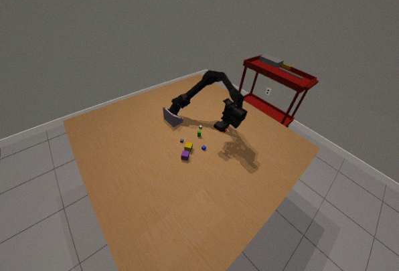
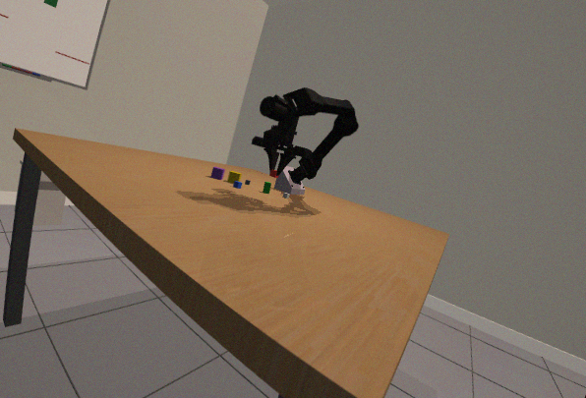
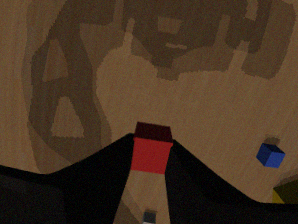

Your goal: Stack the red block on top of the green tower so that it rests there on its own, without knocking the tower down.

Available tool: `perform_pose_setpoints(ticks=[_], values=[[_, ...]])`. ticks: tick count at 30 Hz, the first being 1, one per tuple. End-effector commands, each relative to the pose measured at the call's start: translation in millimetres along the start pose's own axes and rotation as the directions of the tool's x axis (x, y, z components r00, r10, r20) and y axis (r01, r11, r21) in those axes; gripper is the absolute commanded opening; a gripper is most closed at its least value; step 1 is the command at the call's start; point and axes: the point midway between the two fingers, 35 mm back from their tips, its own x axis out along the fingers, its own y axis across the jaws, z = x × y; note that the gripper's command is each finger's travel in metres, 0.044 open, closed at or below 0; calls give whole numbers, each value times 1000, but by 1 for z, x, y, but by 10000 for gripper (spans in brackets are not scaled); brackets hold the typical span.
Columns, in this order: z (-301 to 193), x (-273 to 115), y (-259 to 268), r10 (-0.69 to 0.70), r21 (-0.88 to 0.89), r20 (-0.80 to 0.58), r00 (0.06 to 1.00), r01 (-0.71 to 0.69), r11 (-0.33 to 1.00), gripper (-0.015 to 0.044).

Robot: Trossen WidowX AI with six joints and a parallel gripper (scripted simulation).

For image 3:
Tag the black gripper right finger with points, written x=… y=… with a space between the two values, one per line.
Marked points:
x=197 y=195

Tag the yellow block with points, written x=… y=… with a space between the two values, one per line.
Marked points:
x=286 y=193

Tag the red block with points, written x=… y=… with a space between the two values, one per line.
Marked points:
x=151 y=150

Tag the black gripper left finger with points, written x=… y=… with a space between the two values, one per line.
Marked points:
x=87 y=192

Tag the blue cube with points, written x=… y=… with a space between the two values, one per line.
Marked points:
x=270 y=156

